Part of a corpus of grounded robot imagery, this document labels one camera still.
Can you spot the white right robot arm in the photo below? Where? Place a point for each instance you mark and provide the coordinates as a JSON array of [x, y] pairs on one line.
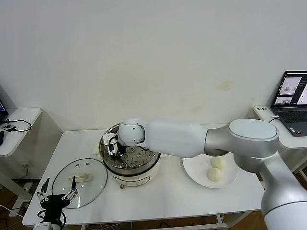
[[180, 139]]

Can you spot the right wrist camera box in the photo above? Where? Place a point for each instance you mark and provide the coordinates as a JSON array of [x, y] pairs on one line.
[[109, 139]]

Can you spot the white steamed baozi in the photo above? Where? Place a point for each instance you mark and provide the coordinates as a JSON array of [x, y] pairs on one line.
[[214, 175], [218, 163]]

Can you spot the white printed label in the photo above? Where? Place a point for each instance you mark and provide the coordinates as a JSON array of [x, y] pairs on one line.
[[261, 109]]

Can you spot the black open laptop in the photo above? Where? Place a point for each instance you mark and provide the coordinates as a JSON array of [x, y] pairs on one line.
[[2, 115]]

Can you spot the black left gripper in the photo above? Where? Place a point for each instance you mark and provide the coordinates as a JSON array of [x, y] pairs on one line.
[[55, 206]]

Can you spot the stainless steel steamer basket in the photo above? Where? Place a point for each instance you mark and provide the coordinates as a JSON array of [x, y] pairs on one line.
[[139, 161]]

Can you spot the grey open laptop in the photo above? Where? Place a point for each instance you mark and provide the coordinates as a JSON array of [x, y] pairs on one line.
[[290, 117]]

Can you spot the cream electric cooker pot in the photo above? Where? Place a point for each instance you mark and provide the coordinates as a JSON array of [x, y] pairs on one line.
[[134, 178]]

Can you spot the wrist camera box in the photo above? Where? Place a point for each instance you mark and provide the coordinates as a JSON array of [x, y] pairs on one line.
[[109, 139], [48, 226]]

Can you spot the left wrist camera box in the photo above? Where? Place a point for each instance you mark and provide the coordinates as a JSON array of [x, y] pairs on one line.
[[48, 226]]

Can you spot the white round plate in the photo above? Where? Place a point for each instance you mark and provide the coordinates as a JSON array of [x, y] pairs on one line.
[[196, 172]]

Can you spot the white table leg frame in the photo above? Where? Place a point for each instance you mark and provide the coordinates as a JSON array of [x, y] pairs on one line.
[[180, 227]]

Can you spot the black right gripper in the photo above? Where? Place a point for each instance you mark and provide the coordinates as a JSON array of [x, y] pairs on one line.
[[122, 148]]

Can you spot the white power strip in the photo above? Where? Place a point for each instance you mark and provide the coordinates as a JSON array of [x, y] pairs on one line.
[[28, 186]]

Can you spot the small flat black device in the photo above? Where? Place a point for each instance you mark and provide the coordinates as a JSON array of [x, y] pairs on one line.
[[8, 127]]

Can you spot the white side table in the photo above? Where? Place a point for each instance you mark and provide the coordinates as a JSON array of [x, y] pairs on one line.
[[24, 119], [290, 141]]

